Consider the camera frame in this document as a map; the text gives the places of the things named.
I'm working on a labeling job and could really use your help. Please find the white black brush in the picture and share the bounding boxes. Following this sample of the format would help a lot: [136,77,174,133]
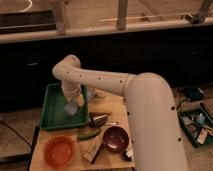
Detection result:
[121,149,133,162]

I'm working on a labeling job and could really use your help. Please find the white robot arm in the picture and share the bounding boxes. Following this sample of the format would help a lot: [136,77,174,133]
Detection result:
[52,55,188,171]

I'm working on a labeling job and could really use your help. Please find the blue sponge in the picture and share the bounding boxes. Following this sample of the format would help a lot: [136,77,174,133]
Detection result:
[64,103,78,116]

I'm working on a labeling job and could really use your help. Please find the metal cup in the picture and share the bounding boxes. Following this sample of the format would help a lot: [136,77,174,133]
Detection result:
[89,114,108,128]

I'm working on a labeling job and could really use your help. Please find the green plastic tray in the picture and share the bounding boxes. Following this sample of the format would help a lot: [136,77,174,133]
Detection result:
[40,83,88,131]

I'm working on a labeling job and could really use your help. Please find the dark object on floor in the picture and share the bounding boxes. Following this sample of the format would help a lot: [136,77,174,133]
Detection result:
[181,86,204,101]

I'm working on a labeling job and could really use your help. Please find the orange plastic bowl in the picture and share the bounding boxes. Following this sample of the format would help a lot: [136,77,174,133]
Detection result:
[43,135,74,169]

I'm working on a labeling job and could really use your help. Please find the beige box with black stick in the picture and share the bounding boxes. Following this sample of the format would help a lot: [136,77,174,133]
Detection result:
[83,135,102,164]

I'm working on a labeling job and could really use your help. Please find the green cucumber toy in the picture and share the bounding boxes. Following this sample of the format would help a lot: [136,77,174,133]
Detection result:
[77,128,101,141]

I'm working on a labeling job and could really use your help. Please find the green bin with items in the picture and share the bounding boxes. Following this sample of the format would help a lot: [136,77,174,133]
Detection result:
[178,103,213,148]

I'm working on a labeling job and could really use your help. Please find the dark purple bowl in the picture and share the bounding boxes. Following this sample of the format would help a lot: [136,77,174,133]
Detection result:
[103,126,129,153]

